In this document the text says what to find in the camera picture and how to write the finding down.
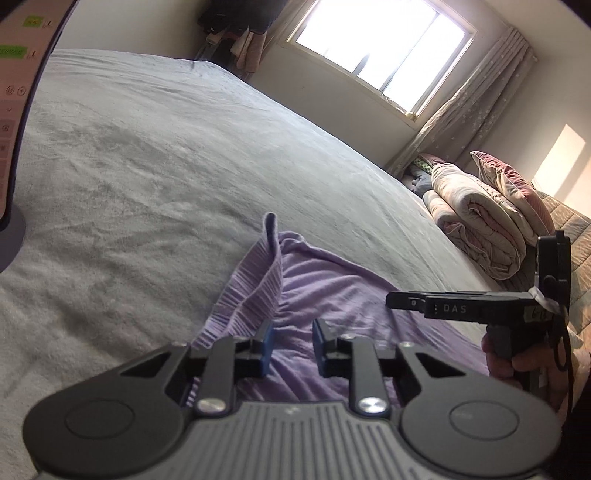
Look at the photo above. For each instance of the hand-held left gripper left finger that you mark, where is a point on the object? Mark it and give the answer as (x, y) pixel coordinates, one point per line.
(266, 350)

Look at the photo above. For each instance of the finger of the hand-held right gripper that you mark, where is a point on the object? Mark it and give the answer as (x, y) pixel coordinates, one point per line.
(452, 307)

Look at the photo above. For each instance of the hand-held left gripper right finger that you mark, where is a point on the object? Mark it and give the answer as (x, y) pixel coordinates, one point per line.
(318, 350)

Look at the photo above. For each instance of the purple pants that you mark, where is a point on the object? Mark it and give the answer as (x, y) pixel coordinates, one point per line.
(323, 286)

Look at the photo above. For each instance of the person's right hand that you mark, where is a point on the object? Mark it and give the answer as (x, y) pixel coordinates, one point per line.
(531, 362)

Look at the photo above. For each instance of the rolled beige pink quilt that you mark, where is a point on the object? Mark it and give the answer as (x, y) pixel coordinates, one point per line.
(475, 221)

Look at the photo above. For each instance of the pink pillow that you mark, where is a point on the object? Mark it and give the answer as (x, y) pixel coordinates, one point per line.
(512, 189)

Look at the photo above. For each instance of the blue-grey cloth bundle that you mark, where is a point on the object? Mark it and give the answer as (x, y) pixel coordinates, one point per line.
(420, 184)

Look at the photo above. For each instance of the green patterned cloth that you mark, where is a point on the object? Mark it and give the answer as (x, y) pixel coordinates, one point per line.
(424, 164)

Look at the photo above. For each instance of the grey floral curtain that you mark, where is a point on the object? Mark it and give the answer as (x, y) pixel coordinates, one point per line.
(466, 101)

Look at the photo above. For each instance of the grey bed blanket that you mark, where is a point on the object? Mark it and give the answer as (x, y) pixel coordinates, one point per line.
(161, 161)

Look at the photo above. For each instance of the window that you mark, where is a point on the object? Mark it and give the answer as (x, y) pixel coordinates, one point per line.
(378, 50)

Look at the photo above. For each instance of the round grey stand base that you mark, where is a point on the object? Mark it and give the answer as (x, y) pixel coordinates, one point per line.
(11, 240)

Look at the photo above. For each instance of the dark hanging coat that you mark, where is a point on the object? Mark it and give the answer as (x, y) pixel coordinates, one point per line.
(231, 14)

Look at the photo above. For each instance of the black tablet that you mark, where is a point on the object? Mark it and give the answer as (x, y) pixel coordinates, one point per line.
(23, 92)

